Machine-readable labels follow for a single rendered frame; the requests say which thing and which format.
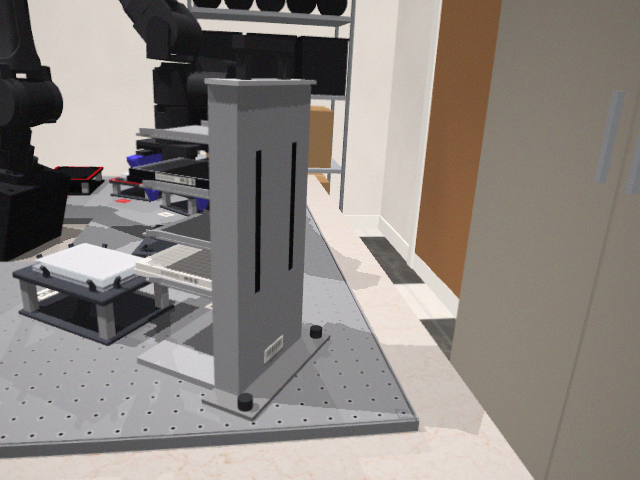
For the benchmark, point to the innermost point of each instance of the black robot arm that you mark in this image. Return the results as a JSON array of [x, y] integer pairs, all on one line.
[[25, 99]]

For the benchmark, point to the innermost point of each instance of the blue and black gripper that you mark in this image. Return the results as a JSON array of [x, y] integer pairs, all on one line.
[[173, 117]]

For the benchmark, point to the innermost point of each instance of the black cylinder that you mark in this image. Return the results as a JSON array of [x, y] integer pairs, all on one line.
[[245, 402], [316, 331]]

